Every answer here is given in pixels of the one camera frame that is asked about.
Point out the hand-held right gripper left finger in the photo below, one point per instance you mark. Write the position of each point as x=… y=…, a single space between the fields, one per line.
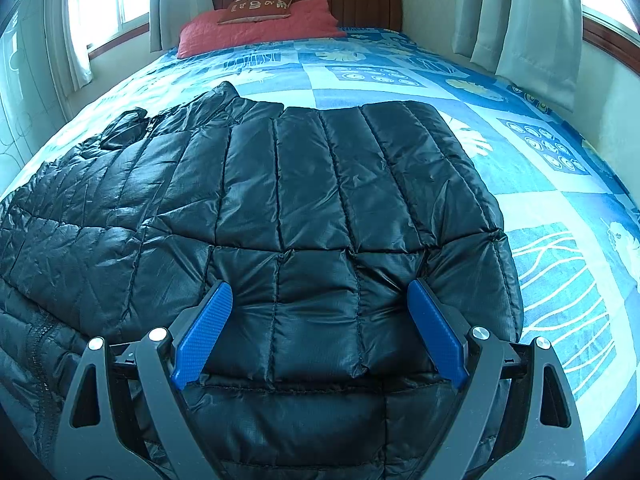
x=205 y=335

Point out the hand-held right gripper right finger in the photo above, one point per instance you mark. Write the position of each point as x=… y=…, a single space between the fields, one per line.
x=435 y=330

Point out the black puffer jacket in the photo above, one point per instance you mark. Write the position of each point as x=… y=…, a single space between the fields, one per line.
x=300 y=200

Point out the blue patterned bed sheet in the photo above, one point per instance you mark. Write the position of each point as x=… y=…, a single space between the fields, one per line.
x=550 y=280

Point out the frosted glass door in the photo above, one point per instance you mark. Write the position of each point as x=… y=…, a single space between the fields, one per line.
x=25 y=100

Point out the red pillow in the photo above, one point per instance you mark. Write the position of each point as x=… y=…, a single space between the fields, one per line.
x=260 y=35

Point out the white curtain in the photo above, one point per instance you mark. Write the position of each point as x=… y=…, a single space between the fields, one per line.
x=175 y=0
x=530 y=20
x=70 y=35

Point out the brown printed cushion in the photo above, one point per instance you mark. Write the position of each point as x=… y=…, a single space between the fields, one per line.
x=255 y=7

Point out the wooden headboard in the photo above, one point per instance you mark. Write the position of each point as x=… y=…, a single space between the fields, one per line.
x=360 y=2

